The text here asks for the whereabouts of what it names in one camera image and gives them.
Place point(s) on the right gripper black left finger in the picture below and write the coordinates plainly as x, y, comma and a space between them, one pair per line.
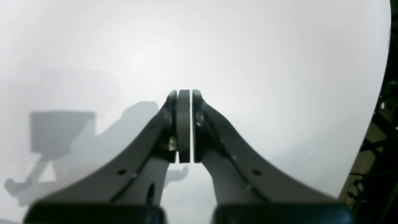
129, 188

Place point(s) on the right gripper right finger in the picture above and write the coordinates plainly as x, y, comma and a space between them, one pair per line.
248, 189

